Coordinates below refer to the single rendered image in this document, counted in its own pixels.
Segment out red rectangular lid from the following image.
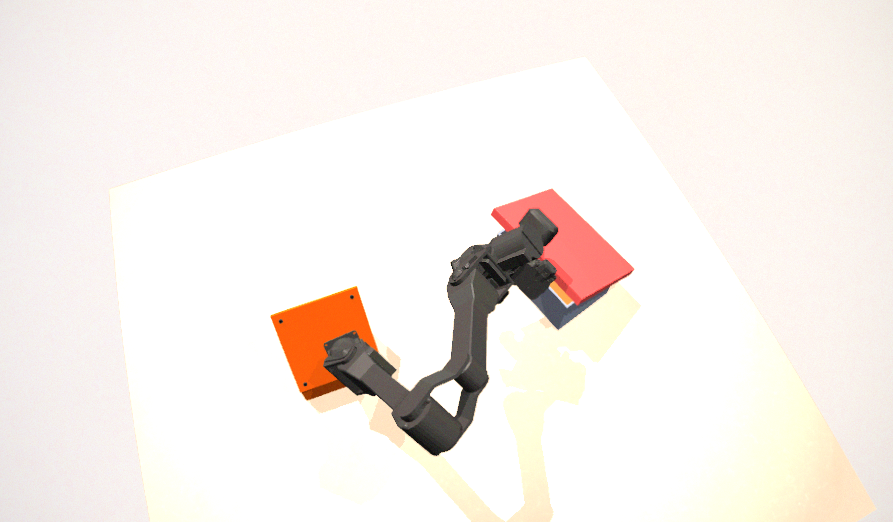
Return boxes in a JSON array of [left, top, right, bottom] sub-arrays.
[[491, 189, 635, 305]]

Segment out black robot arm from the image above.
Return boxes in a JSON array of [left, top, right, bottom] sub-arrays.
[[323, 223, 557, 456]]

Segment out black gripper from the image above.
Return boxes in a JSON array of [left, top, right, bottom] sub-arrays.
[[487, 208, 558, 305]]

